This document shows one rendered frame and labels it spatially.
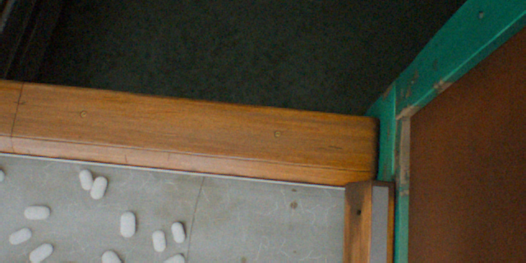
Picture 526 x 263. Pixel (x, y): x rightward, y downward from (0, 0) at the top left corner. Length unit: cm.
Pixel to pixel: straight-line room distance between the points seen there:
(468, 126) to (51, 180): 63
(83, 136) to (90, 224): 14
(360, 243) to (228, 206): 22
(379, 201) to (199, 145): 29
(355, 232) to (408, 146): 14
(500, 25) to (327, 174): 41
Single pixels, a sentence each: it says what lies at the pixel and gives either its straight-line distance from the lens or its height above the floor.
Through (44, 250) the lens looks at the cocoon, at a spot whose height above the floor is 76.
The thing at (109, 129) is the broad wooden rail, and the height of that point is 76.
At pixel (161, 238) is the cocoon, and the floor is 76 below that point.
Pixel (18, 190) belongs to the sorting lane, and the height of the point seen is 74.
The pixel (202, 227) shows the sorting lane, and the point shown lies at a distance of 80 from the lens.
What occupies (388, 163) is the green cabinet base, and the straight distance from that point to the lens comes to 77.
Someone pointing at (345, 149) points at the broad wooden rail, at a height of 76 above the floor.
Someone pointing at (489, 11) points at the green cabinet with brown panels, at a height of 114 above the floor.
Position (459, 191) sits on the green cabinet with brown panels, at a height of 103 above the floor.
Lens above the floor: 154
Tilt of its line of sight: 75 degrees down
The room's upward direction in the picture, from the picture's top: 9 degrees clockwise
